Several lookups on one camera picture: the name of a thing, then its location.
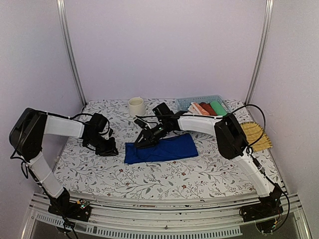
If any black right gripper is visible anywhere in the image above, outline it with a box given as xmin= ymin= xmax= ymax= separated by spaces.
xmin=133 ymin=120 xmax=168 ymax=149

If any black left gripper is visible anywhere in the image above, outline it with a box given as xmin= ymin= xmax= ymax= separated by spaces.
xmin=86 ymin=134 xmax=119 ymax=157

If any blue towel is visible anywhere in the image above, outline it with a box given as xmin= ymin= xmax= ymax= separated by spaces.
xmin=124 ymin=133 xmax=199 ymax=164

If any light blue plastic basket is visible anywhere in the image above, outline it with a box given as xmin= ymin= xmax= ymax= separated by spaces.
xmin=176 ymin=95 xmax=231 ymax=113

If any orange bunny pattern towel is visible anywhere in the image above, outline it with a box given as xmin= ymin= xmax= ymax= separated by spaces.
xmin=187 ymin=102 xmax=210 ymax=116

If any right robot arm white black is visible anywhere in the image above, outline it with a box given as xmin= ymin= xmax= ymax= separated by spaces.
xmin=134 ymin=103 xmax=283 ymax=217

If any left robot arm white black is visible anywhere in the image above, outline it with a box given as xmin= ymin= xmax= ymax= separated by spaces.
xmin=9 ymin=108 xmax=118 ymax=216

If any cream ceramic cup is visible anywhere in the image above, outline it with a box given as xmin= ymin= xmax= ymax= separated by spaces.
xmin=128 ymin=97 xmax=146 ymax=117

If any green rolled towel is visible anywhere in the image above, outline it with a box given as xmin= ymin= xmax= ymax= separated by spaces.
xmin=209 ymin=101 xmax=228 ymax=116

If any yellow bamboo tray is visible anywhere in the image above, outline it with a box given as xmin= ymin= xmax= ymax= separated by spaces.
xmin=240 ymin=121 xmax=273 ymax=152

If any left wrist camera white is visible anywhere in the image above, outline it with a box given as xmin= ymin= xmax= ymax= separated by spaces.
xmin=99 ymin=121 xmax=114 ymax=139

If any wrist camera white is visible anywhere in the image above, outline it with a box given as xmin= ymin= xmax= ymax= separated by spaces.
xmin=99 ymin=121 xmax=114 ymax=139
xmin=134 ymin=118 xmax=156 ymax=129

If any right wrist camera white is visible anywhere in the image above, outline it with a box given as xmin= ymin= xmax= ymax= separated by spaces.
xmin=134 ymin=118 xmax=156 ymax=129

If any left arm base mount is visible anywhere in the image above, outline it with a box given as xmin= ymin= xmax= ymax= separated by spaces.
xmin=48 ymin=196 xmax=92 ymax=222

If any front aluminium rail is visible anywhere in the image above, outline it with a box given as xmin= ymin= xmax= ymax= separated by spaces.
xmin=22 ymin=191 xmax=312 ymax=239

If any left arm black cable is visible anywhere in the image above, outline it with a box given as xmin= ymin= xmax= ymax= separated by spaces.
xmin=9 ymin=112 xmax=112 ymax=180

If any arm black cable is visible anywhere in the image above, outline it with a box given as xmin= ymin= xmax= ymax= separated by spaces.
xmin=9 ymin=112 xmax=112 ymax=180
xmin=136 ymin=104 xmax=291 ymax=225

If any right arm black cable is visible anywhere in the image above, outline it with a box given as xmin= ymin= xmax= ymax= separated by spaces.
xmin=136 ymin=104 xmax=291 ymax=225

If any right aluminium frame post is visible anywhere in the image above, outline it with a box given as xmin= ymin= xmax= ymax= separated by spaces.
xmin=245 ymin=0 xmax=274 ymax=104

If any aluminium frame post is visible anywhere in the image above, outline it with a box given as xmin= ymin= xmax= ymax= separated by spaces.
xmin=245 ymin=0 xmax=274 ymax=104
xmin=56 ymin=0 xmax=87 ymax=106

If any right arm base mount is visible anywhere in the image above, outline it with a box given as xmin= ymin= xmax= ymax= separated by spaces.
xmin=239 ymin=196 xmax=284 ymax=222

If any left aluminium frame post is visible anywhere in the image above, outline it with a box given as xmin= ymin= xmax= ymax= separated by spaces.
xmin=56 ymin=0 xmax=87 ymax=106

